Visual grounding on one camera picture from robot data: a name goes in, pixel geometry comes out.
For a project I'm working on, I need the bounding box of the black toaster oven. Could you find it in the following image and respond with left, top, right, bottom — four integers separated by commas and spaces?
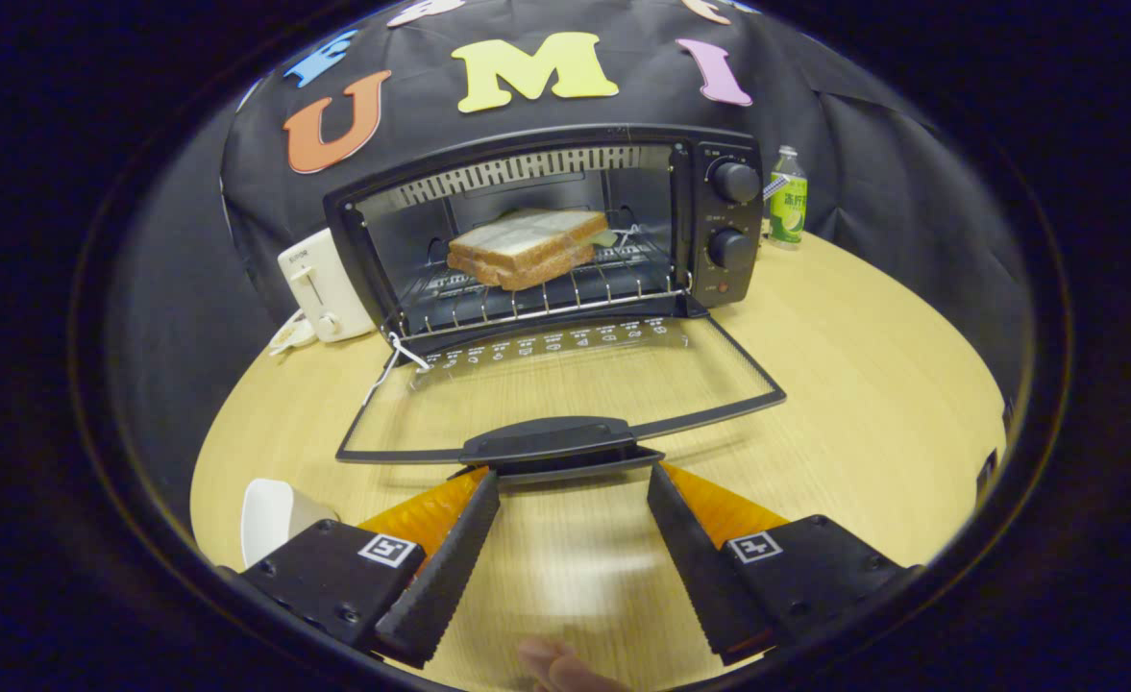
323, 123, 787, 484

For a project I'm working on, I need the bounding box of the green drink bottle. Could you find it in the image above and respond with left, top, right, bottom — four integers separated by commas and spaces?
765, 145, 809, 252

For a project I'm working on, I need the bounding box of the white rectangular plate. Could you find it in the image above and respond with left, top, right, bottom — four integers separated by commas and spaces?
240, 478, 340, 568

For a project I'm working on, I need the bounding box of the white string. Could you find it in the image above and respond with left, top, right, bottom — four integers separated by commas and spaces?
363, 332, 433, 407

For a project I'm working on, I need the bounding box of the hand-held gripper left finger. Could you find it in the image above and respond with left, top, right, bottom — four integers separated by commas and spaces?
238, 469, 502, 671

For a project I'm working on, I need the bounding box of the toast sandwich with lettuce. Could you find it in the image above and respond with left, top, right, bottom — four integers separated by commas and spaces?
447, 209, 619, 292

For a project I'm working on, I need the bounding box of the white pop-up toaster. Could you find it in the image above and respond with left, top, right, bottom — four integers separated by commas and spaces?
277, 227, 377, 344

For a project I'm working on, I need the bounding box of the small white dish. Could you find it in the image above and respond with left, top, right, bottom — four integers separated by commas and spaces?
269, 309, 318, 357

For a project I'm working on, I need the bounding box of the black backdrop cloth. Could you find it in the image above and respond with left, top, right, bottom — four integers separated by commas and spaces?
109, 0, 1032, 482

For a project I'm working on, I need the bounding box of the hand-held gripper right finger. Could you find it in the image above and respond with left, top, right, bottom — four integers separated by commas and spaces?
647, 463, 920, 666

